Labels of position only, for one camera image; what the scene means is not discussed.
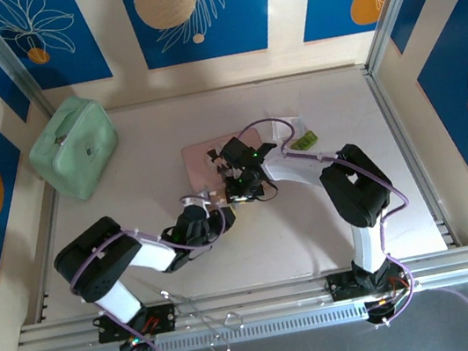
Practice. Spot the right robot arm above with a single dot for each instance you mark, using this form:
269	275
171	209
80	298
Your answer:
357	191

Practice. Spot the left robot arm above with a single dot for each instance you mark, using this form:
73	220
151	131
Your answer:
153	255

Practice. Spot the pink wedding print tin box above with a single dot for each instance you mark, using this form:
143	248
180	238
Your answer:
201	163

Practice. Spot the white plastic bag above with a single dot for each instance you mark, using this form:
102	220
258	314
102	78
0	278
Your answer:
286	127

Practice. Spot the small green plastic object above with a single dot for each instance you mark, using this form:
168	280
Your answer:
304	141

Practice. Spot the black controller box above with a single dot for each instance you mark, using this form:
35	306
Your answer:
136	347
384	306

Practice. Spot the mint green fabric pouch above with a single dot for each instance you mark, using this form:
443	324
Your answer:
74	149

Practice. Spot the wide aluminium frame rail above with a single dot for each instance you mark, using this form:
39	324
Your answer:
258	301

